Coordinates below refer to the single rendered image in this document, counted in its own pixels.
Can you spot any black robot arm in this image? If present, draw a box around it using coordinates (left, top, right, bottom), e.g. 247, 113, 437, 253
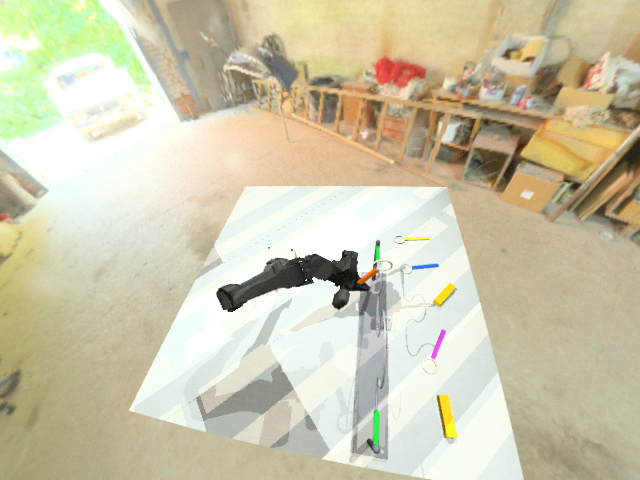
216, 250, 358, 312

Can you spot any white loop with purple handle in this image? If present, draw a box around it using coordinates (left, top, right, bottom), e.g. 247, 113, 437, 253
422, 329, 446, 374

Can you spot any orange rectangular bar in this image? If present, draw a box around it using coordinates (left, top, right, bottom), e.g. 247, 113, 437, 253
357, 259, 394, 285

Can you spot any yellow rectangular block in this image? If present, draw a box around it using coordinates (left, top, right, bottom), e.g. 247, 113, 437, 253
433, 283, 456, 307
437, 394, 457, 438

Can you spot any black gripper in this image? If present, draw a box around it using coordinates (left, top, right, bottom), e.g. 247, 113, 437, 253
323, 260, 370, 310

